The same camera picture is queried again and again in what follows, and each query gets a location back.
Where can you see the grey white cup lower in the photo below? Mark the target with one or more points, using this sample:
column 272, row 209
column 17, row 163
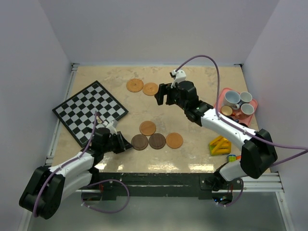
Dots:
column 247, row 109

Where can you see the light orange wooden coaster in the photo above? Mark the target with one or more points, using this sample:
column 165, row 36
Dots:
column 174, row 140

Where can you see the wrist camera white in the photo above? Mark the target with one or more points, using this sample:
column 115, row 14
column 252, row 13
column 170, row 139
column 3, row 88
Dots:
column 109, row 126
column 178, row 77

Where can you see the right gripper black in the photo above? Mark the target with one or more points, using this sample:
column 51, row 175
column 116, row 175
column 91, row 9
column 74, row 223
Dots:
column 160, row 95

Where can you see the dark brown wooden coaster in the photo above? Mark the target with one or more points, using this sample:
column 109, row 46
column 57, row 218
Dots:
column 139, row 142

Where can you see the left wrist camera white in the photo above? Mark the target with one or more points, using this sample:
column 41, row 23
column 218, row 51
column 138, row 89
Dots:
column 109, row 126

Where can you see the grey white cup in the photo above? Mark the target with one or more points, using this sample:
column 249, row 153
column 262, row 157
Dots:
column 247, row 109
column 245, row 97

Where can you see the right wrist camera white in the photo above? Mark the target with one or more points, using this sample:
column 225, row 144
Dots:
column 178, row 77

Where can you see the scalloped light cork coaster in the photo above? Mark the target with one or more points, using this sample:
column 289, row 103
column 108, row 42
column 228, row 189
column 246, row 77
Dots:
column 134, row 85

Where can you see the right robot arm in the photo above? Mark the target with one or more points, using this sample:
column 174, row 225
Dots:
column 257, row 155

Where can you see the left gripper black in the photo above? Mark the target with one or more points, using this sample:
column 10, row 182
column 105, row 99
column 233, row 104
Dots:
column 123, row 144

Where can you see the round light cork coaster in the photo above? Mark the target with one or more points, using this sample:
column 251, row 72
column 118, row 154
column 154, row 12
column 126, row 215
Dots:
column 150, row 89

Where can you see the black white chessboard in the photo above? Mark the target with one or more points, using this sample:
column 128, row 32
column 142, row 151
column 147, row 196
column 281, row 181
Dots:
column 77, row 112

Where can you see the large white mug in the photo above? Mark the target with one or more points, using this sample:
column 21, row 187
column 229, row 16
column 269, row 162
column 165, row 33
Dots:
column 232, row 99

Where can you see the orange blue toy car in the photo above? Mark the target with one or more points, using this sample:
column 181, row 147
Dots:
column 232, row 158

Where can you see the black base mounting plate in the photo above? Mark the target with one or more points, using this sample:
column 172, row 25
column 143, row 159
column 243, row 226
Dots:
column 197, row 185

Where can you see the grey white cup upper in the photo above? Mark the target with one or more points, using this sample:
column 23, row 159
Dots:
column 245, row 97

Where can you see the pink tray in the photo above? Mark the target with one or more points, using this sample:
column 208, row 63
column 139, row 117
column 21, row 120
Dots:
column 243, row 119

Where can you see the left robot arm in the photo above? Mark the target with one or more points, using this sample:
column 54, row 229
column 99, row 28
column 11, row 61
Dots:
column 49, row 186

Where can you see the yellow green wooden block toy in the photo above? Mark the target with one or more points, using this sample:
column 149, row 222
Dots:
column 220, row 146

